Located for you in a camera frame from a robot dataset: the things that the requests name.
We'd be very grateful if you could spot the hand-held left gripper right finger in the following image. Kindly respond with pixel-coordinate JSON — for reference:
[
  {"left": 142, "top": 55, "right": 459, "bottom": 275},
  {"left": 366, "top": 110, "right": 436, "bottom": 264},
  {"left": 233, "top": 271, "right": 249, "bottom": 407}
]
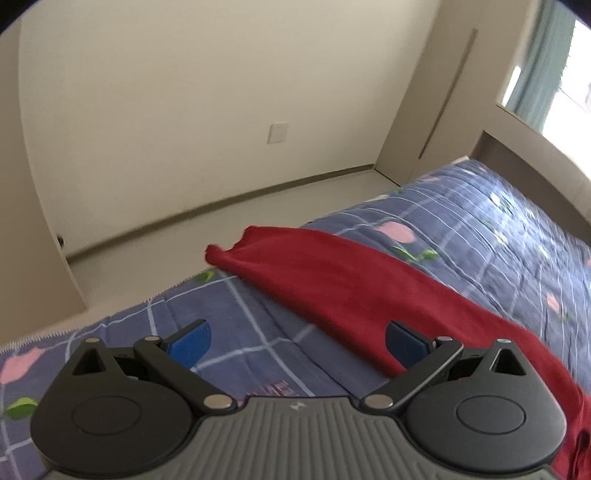
[{"left": 360, "top": 320, "right": 527, "bottom": 414}]

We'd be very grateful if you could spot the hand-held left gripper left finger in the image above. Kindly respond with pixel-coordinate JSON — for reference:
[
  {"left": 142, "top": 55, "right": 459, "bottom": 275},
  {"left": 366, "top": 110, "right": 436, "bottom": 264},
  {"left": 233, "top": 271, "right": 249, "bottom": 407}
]
[{"left": 69, "top": 318, "right": 237, "bottom": 414}]

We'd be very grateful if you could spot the red garment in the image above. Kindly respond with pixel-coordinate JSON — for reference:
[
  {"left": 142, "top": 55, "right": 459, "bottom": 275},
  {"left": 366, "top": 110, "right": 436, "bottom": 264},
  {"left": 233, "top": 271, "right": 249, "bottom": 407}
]
[{"left": 204, "top": 225, "right": 591, "bottom": 480}]

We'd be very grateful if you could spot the blue plaid floral blanket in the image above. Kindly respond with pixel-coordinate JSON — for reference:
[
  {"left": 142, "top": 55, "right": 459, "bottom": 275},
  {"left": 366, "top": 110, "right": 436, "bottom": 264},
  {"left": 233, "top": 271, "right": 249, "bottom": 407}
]
[{"left": 0, "top": 159, "right": 591, "bottom": 480}]

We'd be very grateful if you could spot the beige door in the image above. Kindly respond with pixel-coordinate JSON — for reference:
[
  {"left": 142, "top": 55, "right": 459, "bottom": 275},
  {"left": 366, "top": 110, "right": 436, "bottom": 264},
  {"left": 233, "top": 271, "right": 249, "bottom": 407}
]
[{"left": 0, "top": 21, "right": 89, "bottom": 344}]

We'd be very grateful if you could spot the beige wardrobe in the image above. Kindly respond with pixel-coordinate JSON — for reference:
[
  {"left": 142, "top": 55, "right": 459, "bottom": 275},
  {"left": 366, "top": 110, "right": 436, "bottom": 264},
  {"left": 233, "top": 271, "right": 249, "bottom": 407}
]
[{"left": 375, "top": 0, "right": 546, "bottom": 186}]

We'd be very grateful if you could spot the bright window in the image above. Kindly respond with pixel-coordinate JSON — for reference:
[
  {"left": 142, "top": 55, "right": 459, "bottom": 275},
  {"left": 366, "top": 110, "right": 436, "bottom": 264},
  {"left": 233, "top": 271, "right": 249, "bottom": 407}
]
[{"left": 501, "top": 18, "right": 591, "bottom": 178}]

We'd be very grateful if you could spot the light blue curtain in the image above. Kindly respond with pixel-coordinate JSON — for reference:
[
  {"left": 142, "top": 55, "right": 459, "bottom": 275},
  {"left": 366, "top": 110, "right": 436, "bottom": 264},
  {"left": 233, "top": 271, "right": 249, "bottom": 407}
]
[{"left": 512, "top": 0, "right": 578, "bottom": 129}]

